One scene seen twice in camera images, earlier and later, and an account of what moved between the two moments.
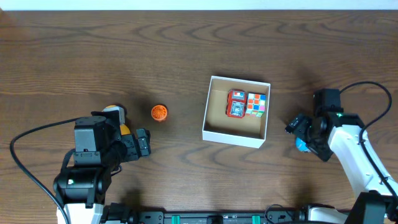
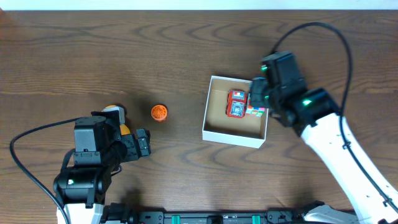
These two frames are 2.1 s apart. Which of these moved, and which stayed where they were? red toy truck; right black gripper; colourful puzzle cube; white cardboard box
Moved: right black gripper
Stayed: colourful puzzle cube; red toy truck; white cardboard box
